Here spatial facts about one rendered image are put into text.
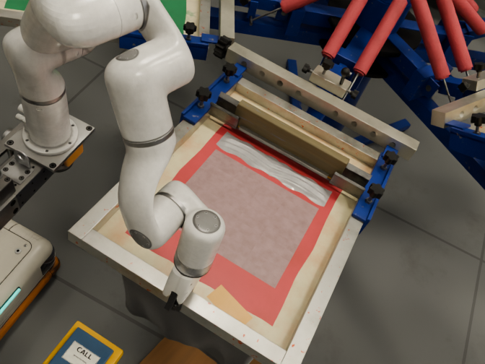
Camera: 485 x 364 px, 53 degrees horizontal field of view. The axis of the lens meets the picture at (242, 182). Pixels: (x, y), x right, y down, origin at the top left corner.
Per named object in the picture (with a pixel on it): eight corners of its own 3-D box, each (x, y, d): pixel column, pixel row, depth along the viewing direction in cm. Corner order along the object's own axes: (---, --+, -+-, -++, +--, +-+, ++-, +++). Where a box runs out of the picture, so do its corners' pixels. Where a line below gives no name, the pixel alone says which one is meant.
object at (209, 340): (234, 385, 153) (268, 345, 118) (117, 308, 159) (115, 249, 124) (239, 376, 154) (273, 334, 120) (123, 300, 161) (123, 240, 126)
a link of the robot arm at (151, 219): (143, 111, 83) (169, 205, 96) (90, 151, 75) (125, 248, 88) (183, 120, 80) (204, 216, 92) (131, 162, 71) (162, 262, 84)
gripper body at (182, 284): (191, 230, 98) (182, 258, 106) (162, 266, 91) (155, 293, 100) (223, 249, 97) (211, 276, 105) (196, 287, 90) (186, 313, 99)
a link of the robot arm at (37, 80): (5, 86, 103) (-12, 24, 91) (60, 63, 110) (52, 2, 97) (30, 114, 101) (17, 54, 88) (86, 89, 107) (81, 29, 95)
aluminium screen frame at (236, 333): (289, 381, 103) (295, 375, 100) (67, 240, 111) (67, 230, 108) (385, 167, 155) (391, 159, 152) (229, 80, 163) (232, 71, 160)
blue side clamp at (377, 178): (359, 235, 136) (370, 220, 131) (343, 225, 137) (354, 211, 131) (387, 172, 156) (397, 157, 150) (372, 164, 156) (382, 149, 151)
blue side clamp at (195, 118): (191, 137, 143) (195, 120, 138) (177, 129, 144) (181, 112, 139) (238, 89, 163) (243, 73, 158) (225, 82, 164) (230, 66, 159)
